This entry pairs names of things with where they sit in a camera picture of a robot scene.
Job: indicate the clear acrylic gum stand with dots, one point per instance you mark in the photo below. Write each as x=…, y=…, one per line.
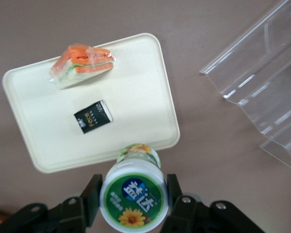
x=266, y=80

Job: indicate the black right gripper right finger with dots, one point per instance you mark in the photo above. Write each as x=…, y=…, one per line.
x=191, y=216

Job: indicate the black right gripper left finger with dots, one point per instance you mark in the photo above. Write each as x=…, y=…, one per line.
x=75, y=213

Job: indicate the cream plastic tray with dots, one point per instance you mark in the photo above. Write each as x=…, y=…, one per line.
x=140, y=92

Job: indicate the green gum bottle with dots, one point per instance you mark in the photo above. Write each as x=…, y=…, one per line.
x=133, y=194

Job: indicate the wrapped triangle sandwich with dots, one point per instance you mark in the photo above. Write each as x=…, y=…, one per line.
x=83, y=64

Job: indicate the small black box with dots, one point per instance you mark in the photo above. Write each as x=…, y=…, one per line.
x=93, y=119

